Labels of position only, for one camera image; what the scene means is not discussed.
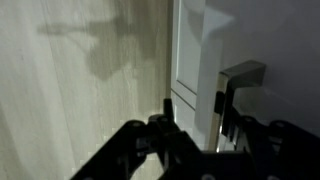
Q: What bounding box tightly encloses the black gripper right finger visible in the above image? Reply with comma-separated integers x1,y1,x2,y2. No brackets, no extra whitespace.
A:
213,90,320,180

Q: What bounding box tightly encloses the white lower cabinet door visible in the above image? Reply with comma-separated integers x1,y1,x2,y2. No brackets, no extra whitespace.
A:
170,0,207,141

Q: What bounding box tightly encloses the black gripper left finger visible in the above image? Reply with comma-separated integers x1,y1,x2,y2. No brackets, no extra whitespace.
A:
69,98,202,180

